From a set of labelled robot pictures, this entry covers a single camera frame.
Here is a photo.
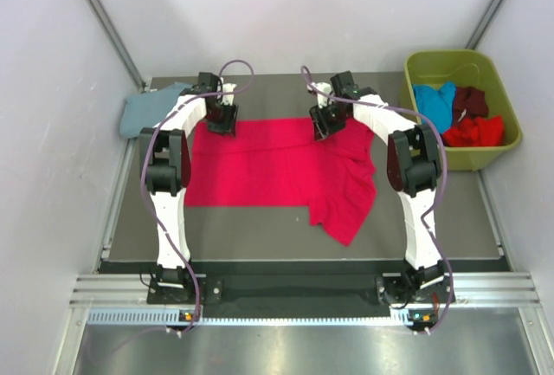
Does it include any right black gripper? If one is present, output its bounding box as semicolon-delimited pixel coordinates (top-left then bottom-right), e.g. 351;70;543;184
310;100;351;142

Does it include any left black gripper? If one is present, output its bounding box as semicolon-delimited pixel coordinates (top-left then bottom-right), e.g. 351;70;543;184
204;100;237;139

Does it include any crimson red t-shirt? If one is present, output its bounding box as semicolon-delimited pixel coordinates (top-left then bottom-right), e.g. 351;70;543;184
184;118;377;246

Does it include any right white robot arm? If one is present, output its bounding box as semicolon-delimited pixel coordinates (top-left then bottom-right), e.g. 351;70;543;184
300;67;450;309

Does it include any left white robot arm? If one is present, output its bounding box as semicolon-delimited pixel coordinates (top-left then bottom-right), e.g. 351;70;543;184
138;72;238;305

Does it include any folded grey-blue t-shirt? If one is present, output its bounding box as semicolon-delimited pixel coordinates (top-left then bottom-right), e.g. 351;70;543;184
119;82;191;139

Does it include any cyan blue t-shirt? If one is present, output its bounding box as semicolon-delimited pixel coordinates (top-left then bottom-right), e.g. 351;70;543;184
412;81;456;134

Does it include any olive green plastic bin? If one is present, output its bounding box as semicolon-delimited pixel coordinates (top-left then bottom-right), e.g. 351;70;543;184
399;49;523;171

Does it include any dark maroon t-shirt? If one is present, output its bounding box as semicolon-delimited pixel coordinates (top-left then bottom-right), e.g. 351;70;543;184
452;87;489;126

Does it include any bright red t-shirt in bin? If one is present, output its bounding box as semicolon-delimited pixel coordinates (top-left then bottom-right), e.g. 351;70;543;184
442;116;505;147

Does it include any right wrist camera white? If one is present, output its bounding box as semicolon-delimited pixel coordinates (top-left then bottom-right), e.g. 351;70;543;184
307;82;332;109

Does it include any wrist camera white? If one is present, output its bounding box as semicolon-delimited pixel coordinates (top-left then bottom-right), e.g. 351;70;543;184
219;83;237;107
307;82;332;109

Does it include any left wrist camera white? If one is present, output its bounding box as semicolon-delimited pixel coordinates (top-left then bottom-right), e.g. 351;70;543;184
219;83;237;107

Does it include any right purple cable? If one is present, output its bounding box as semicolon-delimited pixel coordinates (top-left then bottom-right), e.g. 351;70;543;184
300;65;454;335

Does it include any purple cable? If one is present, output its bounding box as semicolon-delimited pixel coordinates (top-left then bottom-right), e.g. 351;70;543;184
140;59;255;334
300;65;454;335

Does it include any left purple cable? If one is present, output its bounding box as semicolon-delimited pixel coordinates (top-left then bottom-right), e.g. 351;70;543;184
140;59;255;334

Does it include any left corner aluminium post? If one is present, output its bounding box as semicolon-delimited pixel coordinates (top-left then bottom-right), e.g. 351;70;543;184
86;0;146;92

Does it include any corner aluminium post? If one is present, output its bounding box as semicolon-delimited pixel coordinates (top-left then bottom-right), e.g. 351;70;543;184
465;0;505;50
86;0;146;92

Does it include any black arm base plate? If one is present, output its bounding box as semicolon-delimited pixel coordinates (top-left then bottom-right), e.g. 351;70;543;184
146;273;454;318

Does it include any grey slotted cable duct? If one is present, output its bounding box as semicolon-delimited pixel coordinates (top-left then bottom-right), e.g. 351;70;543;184
87;308;431;327

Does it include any aluminium front rail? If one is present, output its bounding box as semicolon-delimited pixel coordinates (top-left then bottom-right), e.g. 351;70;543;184
70;272;540;308

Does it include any right corner aluminium post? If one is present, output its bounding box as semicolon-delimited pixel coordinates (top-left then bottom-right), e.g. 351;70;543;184
465;0;505;50

